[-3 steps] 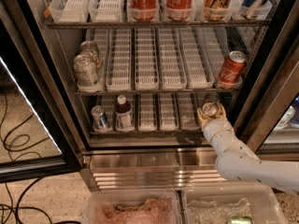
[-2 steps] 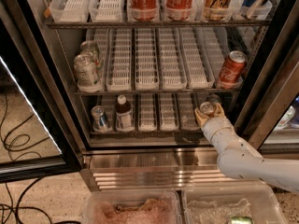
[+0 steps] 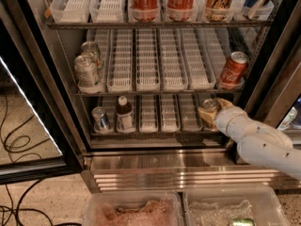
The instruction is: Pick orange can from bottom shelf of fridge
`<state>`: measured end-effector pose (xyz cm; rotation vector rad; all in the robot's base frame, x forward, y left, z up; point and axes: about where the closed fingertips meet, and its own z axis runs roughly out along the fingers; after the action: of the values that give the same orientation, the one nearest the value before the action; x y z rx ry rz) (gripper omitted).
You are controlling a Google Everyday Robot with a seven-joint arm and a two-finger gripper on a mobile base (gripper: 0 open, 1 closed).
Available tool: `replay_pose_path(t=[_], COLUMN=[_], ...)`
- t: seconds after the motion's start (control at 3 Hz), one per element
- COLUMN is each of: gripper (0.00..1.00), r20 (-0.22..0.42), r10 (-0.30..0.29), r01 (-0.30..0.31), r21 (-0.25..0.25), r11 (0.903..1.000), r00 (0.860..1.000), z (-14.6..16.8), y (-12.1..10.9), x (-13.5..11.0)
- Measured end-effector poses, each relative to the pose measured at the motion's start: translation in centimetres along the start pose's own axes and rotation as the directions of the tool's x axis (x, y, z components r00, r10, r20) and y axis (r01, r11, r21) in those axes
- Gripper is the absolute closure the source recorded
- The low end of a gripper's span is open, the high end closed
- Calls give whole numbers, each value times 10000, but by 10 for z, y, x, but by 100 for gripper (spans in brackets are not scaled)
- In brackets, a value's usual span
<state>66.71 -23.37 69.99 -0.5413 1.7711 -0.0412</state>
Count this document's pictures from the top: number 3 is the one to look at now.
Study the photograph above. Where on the steel fridge base grille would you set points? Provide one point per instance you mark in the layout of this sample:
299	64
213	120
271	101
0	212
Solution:
176	170

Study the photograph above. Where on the glass fridge door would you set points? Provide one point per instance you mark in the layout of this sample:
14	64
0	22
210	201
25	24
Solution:
38	137

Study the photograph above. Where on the gold black can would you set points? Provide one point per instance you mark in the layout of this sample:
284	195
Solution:
217	10

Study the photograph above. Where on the red cola can top right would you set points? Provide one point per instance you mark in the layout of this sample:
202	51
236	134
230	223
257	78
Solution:
180	10

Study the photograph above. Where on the clear plastic bin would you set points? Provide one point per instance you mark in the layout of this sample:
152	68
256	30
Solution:
219	205
134	208

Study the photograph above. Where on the silver green can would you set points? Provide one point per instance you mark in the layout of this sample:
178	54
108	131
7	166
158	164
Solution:
91	48
86	71

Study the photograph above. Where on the left clear plastic bin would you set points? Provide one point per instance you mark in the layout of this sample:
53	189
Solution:
134	208

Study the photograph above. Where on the bottom wire shelf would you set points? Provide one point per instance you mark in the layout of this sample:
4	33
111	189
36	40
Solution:
160	134

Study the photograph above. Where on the middle wire shelf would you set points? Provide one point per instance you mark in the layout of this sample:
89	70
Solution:
157	92

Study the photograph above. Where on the rear silver green can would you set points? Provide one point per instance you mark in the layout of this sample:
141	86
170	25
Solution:
91	48

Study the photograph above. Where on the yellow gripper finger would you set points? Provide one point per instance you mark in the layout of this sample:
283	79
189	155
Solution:
208	115
225	103

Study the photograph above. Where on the top wire shelf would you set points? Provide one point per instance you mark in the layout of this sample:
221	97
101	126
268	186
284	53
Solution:
78	26

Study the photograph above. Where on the brown bottle white cap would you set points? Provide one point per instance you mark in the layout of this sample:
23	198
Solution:
125	114

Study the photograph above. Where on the red cola can middle shelf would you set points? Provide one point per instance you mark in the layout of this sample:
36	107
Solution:
234	68

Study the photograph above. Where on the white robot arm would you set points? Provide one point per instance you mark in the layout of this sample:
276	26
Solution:
258	144

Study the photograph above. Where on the orange can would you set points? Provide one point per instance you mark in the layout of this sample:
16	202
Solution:
210	105

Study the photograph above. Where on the wire shelf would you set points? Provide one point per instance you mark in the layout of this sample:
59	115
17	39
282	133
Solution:
160	134
78	26
157	92

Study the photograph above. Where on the green can in bin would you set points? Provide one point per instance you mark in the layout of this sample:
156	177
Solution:
243	222

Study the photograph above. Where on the right clear plastic bin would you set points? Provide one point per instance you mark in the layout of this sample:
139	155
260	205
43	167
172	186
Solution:
219	205

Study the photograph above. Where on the blue silver can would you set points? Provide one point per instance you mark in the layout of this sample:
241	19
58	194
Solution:
101	121

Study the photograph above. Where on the red cola can top left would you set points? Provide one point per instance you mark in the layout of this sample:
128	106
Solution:
145	10

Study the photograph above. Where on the red cola can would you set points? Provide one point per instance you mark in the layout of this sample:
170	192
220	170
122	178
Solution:
145	10
180	10

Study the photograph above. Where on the front silver green can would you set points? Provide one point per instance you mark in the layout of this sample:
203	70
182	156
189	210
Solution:
86	71

